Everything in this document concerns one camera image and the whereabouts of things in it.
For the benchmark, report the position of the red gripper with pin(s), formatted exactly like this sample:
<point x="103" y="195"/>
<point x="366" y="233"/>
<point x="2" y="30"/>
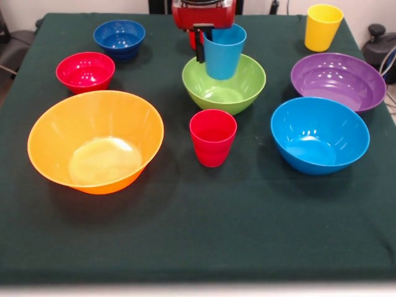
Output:
<point x="204" y="15"/>

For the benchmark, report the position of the tall red cup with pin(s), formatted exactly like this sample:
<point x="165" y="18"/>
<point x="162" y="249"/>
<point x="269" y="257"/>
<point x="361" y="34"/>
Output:
<point x="192" y="41"/>

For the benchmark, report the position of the light blue cup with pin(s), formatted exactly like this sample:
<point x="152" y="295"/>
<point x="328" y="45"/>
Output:
<point x="222" y="58"/>

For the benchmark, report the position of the green bowl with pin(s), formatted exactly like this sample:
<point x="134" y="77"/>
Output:
<point x="247" y="89"/>

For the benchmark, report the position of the small dark blue bowl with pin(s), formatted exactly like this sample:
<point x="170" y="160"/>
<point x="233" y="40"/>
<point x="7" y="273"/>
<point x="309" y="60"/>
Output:
<point x="119" y="38"/>

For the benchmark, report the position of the purple bowl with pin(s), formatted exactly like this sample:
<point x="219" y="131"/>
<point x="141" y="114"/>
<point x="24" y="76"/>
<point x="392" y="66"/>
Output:
<point x="337" y="83"/>

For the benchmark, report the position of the short crimson cup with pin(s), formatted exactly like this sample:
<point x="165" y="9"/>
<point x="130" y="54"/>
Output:
<point x="213" y="145"/>

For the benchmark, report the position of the yellow cup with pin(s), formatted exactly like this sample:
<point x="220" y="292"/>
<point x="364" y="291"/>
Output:
<point x="321" y="31"/>

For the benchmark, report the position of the small crimson bowl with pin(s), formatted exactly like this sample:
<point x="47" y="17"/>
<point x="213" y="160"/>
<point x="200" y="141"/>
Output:
<point x="85" y="72"/>

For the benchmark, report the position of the light blue bowl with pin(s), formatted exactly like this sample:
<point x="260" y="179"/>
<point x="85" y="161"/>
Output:
<point x="318" y="139"/>

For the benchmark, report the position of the large orange bowl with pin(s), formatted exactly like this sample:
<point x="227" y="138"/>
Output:
<point x="102" y="161"/>

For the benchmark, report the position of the black office chair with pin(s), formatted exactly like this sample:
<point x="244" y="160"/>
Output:
<point x="377" y="46"/>
<point x="15" y="46"/>

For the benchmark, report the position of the dark green tablecloth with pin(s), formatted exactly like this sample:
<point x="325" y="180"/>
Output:
<point x="198" y="216"/>

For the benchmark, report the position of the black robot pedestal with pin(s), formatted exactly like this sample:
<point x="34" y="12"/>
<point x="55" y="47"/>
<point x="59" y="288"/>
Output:
<point x="161" y="6"/>

